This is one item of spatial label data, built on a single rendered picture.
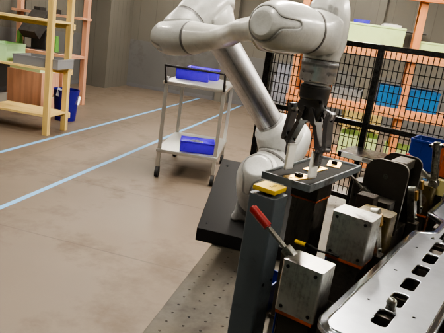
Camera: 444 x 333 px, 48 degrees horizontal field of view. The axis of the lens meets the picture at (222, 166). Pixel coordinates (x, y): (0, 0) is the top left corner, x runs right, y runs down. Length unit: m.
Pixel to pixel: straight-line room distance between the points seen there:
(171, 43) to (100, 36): 10.03
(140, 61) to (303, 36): 11.33
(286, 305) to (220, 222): 0.93
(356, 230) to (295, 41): 0.47
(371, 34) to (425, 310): 5.24
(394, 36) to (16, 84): 5.38
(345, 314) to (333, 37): 0.60
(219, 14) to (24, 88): 6.65
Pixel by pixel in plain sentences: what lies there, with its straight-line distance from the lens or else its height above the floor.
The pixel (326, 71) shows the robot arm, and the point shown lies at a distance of 1.23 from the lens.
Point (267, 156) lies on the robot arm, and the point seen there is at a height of 1.09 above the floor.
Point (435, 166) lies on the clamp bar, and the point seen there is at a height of 1.13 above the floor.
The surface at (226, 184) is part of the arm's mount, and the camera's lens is 2.07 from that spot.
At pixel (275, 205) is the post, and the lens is 1.17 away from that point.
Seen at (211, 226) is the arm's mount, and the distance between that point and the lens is 1.98.
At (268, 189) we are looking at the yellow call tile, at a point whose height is 1.16.
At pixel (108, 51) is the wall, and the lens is 11.53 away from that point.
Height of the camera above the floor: 1.49
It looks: 14 degrees down
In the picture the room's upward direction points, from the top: 8 degrees clockwise
